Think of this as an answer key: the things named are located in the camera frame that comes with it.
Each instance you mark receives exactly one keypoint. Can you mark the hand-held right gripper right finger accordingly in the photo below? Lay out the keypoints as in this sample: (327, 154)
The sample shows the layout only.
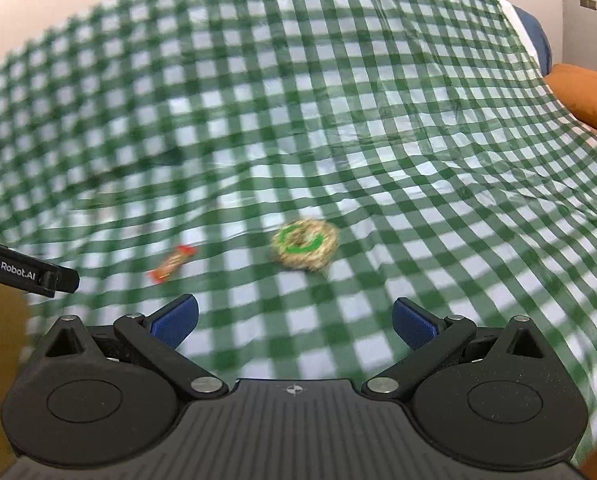
(416, 322)

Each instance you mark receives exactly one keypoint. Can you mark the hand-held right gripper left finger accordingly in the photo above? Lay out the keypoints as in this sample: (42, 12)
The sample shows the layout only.
(176, 317)

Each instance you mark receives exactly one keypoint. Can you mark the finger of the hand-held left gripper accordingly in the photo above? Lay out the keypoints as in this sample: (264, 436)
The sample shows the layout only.
(18, 267)

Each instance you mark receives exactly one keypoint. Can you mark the small red yellow candy packet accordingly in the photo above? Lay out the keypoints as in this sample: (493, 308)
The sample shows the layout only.
(173, 262)

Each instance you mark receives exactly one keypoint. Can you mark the round grain cake packet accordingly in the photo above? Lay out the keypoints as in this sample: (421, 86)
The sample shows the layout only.
(306, 245)

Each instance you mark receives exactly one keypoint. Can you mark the green checkered tablecloth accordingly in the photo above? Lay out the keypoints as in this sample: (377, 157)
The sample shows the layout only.
(353, 135)

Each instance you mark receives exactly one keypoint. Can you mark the orange cushion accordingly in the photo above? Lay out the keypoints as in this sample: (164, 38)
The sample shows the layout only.
(588, 97)

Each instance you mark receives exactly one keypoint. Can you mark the blue pillow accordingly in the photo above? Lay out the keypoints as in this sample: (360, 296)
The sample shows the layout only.
(533, 35)

